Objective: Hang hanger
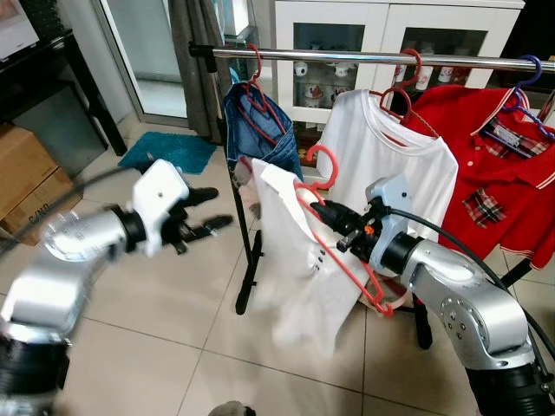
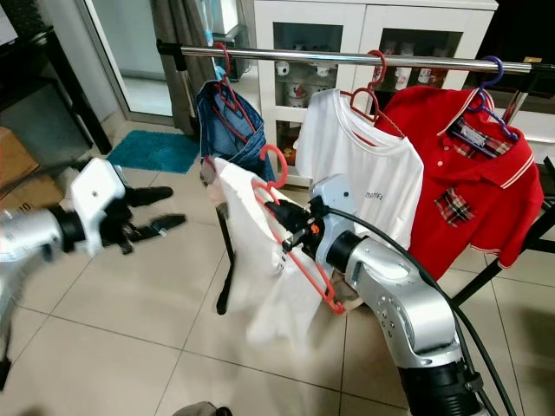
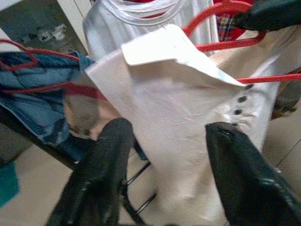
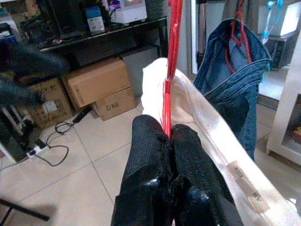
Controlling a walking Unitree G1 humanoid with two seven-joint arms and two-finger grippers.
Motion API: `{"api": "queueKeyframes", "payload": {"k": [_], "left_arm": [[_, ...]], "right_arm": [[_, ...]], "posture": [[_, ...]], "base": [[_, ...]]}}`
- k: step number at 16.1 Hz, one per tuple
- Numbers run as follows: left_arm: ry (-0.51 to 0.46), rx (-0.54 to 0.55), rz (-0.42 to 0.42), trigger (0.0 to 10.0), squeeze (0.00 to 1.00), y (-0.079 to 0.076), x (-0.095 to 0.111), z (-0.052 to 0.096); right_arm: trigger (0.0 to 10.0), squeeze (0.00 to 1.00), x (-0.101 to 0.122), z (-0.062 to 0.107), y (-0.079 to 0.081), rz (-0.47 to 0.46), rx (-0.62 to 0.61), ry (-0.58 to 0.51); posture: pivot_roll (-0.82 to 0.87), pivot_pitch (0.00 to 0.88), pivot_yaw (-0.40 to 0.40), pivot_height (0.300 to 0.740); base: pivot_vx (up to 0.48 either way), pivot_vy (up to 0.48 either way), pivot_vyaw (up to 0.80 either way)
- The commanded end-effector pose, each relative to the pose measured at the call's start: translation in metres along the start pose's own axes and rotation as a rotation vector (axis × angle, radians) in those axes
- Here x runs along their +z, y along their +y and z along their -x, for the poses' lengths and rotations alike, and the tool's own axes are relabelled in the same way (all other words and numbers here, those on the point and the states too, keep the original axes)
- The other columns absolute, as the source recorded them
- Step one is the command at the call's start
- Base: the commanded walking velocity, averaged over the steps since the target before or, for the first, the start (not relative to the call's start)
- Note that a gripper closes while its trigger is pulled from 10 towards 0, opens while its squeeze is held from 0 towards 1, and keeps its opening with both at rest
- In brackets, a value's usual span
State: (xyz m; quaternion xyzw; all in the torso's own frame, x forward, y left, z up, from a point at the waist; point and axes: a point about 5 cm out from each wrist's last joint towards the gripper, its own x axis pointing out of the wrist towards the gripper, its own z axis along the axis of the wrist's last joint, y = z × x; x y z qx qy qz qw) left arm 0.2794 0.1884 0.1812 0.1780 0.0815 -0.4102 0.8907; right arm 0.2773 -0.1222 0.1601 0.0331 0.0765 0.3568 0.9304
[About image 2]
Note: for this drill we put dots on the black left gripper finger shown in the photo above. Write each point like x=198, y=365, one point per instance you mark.
x=149, y=196
x=158, y=229

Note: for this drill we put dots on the red plastic clothes hanger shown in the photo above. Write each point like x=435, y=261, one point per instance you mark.
x=336, y=308
x=382, y=68
x=225, y=61

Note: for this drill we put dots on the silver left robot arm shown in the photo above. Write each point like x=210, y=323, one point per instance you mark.
x=30, y=234

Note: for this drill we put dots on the purple clothes hanger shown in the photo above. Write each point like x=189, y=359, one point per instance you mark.
x=499, y=71

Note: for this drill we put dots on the teal floor mat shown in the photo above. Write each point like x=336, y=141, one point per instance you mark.
x=152, y=149

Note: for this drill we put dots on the blue denim shorts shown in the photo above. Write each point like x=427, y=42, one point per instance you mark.
x=243, y=152

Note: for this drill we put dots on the plain white T-shirt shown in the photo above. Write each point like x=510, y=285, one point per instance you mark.
x=364, y=165

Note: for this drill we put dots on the grey curtain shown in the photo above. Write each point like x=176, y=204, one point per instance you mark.
x=178, y=87

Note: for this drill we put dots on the grey metal panel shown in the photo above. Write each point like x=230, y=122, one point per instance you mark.
x=43, y=130

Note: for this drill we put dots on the large brown cardboard box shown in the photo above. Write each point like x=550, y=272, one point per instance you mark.
x=13, y=156

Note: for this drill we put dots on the glass sliding door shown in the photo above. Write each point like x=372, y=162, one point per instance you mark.
x=126, y=52

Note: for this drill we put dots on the black shelf table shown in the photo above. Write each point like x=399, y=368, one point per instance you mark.
x=43, y=65

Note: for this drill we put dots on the red polo shirt plaid pocket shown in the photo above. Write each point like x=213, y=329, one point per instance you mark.
x=486, y=234

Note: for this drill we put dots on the grey left robot foot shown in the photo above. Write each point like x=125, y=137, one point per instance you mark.
x=201, y=410

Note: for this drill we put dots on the white glass door cabinet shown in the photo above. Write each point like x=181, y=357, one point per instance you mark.
x=355, y=17

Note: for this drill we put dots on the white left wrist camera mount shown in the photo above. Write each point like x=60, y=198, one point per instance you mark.
x=95, y=195

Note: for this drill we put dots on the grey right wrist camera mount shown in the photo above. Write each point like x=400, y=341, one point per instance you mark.
x=331, y=199

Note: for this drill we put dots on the black clothes rack chrome rail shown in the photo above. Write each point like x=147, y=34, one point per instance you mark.
x=312, y=56

